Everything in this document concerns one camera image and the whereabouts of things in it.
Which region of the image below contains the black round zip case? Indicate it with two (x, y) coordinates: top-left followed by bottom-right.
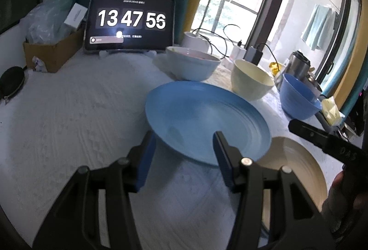
(0, 66), (26, 105)

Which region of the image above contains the white charger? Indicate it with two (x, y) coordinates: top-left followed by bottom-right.
(231, 42), (247, 60)

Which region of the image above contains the yellow packet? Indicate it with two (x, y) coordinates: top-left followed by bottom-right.
(269, 62), (285, 77)

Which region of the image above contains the black lamp cable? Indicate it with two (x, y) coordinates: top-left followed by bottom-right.
(190, 24), (245, 56)

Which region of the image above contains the brown cardboard box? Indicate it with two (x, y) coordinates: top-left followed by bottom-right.
(23, 27), (85, 74)

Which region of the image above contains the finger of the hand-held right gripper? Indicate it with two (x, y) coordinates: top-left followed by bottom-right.
(288, 118), (363, 166)

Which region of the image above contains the small white box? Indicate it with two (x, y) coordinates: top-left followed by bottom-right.
(64, 3), (88, 30)

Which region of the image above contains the blue bowl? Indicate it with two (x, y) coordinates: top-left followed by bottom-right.
(280, 73), (322, 121)

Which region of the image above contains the black electronic device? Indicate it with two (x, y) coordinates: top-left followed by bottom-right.
(345, 89), (368, 137)

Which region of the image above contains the beige plate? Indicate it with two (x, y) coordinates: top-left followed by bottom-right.
(253, 136), (328, 207)

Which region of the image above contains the blue plate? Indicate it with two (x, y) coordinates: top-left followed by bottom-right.
(144, 81), (272, 167)

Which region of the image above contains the cream bowl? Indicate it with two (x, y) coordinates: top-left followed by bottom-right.
(231, 59), (276, 101)

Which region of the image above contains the white textured tablecloth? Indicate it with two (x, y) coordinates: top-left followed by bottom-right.
(0, 49), (357, 250)

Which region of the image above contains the person's right forearm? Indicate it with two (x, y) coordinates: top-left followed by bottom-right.
(320, 201), (368, 239)

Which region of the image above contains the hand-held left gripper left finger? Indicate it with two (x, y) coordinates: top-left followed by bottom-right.
(32, 130), (157, 250)

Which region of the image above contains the hanging light blue towel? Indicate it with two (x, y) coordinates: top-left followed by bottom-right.
(300, 3), (337, 52)

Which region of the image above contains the black tablet showing clock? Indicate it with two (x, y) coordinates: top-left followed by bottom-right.
(83, 0), (176, 54)

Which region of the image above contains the black charger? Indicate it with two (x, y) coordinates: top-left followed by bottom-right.
(244, 46), (263, 64)

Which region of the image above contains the white strawberry print bowl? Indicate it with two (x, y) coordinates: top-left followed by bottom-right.
(165, 46), (222, 81)

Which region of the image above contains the yellow tissue pack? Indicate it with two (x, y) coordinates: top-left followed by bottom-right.
(320, 96), (345, 127)

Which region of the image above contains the white power strip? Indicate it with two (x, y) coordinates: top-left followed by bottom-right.
(220, 56), (245, 68)

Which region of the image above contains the steel tumbler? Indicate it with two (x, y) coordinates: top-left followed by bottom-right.
(286, 50), (311, 84)

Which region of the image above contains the steel bowl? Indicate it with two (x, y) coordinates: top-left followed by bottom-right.
(306, 72), (323, 92)

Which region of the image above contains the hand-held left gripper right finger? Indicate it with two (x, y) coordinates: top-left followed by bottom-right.
(212, 131), (335, 250)

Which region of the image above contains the clear plastic bag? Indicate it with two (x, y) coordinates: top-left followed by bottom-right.
(25, 0), (87, 45)

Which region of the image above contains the person's right hand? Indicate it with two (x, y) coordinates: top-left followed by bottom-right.
(328, 171), (352, 206)

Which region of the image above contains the white desk lamp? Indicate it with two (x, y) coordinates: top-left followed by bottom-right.
(182, 0), (250, 53)

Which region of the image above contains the black charger cable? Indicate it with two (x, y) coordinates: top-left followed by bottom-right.
(257, 42), (278, 64)

